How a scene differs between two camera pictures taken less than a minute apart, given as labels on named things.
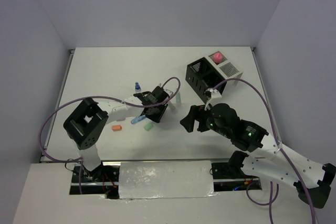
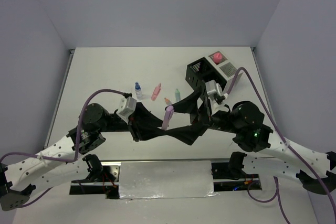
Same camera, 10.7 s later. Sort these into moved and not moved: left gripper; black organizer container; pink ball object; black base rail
Moved: left gripper
Not moved: black organizer container; pink ball object; black base rail
